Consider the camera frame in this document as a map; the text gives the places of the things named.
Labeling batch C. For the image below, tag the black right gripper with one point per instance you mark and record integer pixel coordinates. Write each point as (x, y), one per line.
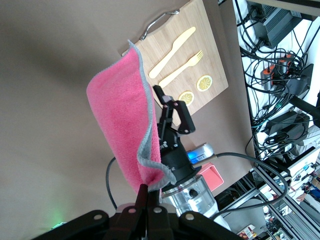
(175, 160)

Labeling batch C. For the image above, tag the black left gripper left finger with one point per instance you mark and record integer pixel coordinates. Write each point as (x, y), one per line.
(117, 225)

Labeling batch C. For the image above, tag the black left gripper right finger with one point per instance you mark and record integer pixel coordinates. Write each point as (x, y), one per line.
(170, 225)

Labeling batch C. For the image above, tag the pink microfibre cloth grey edge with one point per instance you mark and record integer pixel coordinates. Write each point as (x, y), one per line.
(117, 100)

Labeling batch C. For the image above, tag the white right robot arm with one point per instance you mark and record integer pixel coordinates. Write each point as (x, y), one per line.
(192, 200)

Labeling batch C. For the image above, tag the yellow lemon slice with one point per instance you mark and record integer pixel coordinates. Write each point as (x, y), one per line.
(204, 83)
(186, 98)

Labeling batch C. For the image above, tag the yellow plastic fork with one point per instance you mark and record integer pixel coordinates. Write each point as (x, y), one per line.
(182, 68)

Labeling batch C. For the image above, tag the yellow plastic knife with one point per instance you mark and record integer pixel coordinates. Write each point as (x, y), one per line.
(175, 50)

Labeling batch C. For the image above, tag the pink plastic bin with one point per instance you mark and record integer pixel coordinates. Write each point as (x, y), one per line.
(212, 178)

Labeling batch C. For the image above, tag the orange black power strip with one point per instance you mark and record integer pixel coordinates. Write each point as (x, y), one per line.
(268, 75)

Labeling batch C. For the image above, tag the black electronics box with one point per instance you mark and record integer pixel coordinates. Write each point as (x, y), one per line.
(287, 127)

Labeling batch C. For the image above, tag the black power supply box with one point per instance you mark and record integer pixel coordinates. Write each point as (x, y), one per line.
(277, 22)

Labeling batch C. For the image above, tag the black metal stand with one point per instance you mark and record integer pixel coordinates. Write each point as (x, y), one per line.
(303, 77)

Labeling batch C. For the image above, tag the aluminium profile frame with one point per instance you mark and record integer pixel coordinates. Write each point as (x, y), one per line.
(300, 215)

